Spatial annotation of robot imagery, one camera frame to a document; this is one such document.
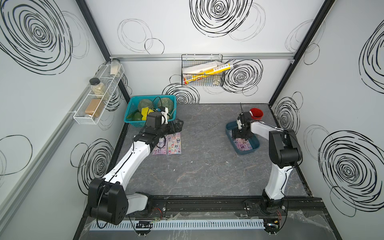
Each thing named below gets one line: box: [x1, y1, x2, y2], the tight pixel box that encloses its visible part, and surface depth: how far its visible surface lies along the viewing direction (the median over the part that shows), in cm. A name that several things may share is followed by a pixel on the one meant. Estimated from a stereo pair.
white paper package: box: [182, 61, 224, 74], surface depth 90 cm
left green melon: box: [138, 98, 154, 113], surface depth 107 cm
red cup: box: [249, 107, 264, 120], surface depth 105 cm
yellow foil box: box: [183, 63, 234, 85], surface depth 86 cm
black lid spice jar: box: [89, 77, 109, 101], surface depth 72 cm
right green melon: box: [158, 97, 174, 114], surface depth 109 cm
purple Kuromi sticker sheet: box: [152, 134, 168, 155], surface depth 96 cm
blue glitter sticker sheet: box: [233, 138, 253, 151], surface depth 98 cm
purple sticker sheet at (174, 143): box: [167, 132, 182, 156], surface depth 98 cm
